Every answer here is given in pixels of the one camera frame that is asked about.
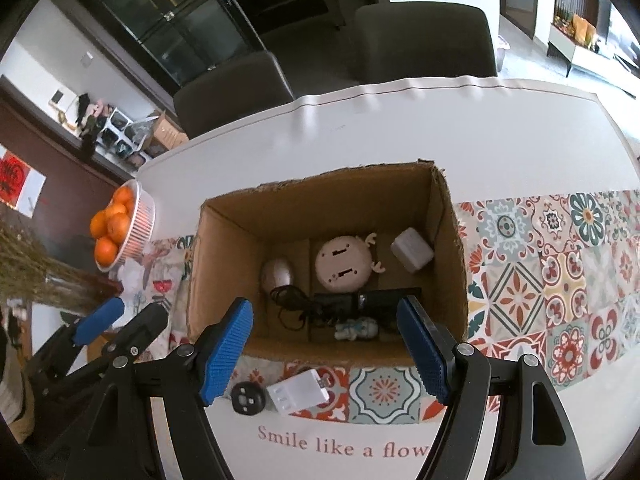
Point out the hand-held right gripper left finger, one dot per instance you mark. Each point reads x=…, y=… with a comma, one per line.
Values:
x=225, y=355

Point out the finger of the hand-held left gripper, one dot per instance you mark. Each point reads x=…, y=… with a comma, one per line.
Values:
x=100, y=317
x=145, y=327

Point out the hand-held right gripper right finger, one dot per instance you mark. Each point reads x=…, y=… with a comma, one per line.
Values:
x=425, y=355

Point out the black round disc device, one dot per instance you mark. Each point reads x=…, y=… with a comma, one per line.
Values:
x=247, y=399

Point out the small white blue figurine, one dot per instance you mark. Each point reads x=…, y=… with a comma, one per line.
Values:
x=357, y=331

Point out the white plug adapter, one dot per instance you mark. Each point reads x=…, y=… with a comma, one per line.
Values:
x=297, y=391

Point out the silver oval device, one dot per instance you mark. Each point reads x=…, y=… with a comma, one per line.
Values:
x=277, y=274

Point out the white cube charger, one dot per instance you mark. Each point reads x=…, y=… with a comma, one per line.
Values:
x=412, y=250

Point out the cardboard box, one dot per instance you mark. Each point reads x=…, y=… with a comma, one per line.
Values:
x=240, y=240

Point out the round pink antler night light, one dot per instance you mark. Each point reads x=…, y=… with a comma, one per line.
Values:
x=345, y=262

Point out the glass vase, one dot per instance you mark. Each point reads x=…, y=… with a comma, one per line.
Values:
x=85, y=287

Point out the orange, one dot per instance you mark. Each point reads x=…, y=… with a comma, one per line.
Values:
x=106, y=251
x=119, y=225
x=121, y=199
x=99, y=222

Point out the dried flower bunch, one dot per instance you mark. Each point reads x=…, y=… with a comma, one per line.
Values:
x=30, y=265

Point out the yellow woven tissue box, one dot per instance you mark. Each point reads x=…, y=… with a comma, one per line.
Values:
x=15, y=402

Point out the patterned table runner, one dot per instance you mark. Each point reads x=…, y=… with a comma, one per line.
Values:
x=540, y=270

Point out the white cube shelf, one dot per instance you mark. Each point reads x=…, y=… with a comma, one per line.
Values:
x=122, y=135

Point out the small brown carton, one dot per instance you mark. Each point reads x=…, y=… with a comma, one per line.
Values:
x=170, y=132

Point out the soft toys pile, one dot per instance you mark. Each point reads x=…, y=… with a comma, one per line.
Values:
x=90, y=110

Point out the grey dining chair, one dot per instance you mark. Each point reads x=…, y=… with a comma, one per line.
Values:
x=425, y=42
x=230, y=95

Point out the dark glass sliding door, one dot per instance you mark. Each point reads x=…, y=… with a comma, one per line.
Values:
x=200, y=10

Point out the white media cabinet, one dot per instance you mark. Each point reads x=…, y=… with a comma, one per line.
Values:
x=590, y=55

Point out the yellow paper bag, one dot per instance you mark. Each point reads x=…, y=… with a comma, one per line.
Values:
x=582, y=30

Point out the red wall poster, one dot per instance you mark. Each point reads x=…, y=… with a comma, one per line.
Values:
x=20, y=180

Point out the white light switch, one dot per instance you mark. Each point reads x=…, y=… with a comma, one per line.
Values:
x=87, y=59

